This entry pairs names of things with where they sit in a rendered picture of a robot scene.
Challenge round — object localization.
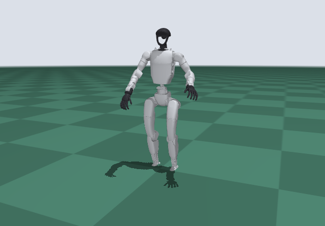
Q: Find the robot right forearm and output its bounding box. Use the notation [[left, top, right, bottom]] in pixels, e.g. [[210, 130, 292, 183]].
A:
[[125, 69, 138, 91]]

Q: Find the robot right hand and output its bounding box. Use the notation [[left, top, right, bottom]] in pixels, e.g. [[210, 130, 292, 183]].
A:
[[120, 88, 133, 110]]

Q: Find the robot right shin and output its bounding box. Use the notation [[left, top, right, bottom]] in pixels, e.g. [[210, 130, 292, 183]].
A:
[[147, 136, 159, 165]]

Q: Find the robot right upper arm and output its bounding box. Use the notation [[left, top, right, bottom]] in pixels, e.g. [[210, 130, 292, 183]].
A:
[[135, 51, 151, 79]]

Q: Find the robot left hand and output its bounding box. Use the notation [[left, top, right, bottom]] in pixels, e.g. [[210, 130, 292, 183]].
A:
[[184, 85, 198, 100]]

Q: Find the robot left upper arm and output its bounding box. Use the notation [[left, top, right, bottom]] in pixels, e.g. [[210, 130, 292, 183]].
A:
[[173, 52, 191, 79]]

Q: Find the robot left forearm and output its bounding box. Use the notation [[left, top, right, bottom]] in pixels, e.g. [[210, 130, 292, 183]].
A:
[[186, 71, 195, 87]]

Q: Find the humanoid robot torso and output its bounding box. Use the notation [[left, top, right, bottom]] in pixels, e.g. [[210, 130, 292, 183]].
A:
[[150, 48, 175, 106]]

